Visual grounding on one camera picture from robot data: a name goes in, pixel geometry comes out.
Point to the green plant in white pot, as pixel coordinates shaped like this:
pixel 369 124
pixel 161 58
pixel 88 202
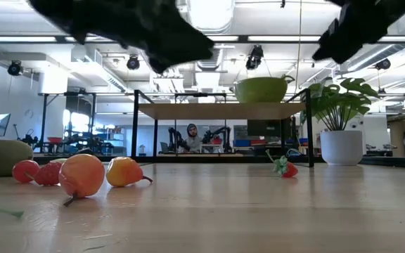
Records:
pixel 341 147

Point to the black background robot arm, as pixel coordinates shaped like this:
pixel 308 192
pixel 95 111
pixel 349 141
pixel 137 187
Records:
pixel 176 138
pixel 220 133

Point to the orange yellow peach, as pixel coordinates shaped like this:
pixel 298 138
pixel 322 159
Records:
pixel 82 175
pixel 123 172

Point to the small orange-red strawberry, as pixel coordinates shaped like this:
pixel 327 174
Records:
pixel 290 171

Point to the red cherry with green stem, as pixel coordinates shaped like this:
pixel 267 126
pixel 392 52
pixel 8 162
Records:
pixel 25 171

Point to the black overhead crossbar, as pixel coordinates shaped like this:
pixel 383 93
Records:
pixel 243 39

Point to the black ceiling spotlight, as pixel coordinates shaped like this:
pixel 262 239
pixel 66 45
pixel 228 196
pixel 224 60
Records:
pixel 384 64
pixel 255 58
pixel 133 63
pixel 15 68

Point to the wooden shelf with black legs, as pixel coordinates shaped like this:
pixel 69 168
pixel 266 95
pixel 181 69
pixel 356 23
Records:
pixel 223 111

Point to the black background rig frame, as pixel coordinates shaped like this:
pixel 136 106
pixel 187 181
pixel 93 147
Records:
pixel 44 123

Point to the green plastic colander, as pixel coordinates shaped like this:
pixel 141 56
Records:
pixel 258 92

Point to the red raspberry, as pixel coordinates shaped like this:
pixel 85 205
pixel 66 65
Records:
pixel 49 174

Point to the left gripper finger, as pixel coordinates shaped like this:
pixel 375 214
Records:
pixel 193 44
pixel 165 56

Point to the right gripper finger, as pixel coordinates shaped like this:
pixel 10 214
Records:
pixel 330 38
pixel 346 49

